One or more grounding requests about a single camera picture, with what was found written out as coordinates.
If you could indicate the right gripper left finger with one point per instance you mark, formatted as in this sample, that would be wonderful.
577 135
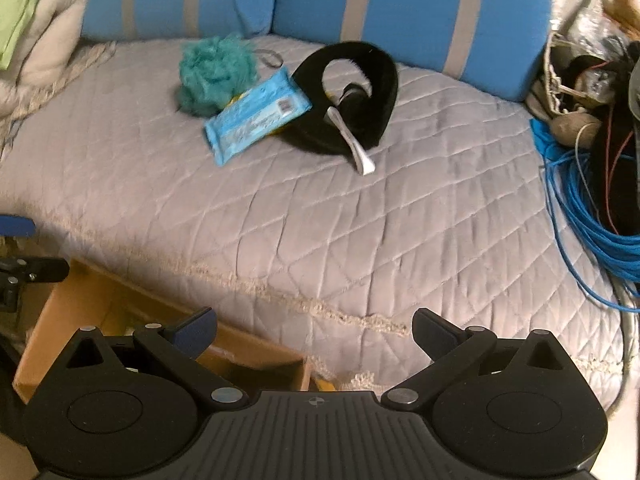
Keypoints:
173 350

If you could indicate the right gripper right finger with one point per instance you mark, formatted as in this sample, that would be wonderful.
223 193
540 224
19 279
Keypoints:
455 355

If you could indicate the blue wet wipes pack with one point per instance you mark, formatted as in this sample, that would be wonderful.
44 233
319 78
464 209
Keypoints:
260 111

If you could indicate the black fuzzy neck pillow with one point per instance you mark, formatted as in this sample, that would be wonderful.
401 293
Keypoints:
366 112

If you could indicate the grey quilted bed cover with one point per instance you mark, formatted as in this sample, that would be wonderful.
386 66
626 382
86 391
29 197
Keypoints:
298 247

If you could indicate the beige knitted blanket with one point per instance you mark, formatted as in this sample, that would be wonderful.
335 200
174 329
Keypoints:
49 55

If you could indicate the teal mesh bath pouf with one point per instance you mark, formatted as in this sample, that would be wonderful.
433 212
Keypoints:
213 72

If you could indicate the green cloth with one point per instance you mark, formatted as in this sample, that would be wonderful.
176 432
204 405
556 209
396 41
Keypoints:
17 5

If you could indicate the cluttered bag pile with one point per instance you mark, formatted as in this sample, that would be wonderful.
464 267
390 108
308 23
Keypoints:
589 69

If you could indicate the right blue striped pillow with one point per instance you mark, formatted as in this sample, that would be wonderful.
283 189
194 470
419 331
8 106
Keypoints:
495 45

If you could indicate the brown teddy bear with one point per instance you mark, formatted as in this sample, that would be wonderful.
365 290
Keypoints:
626 13

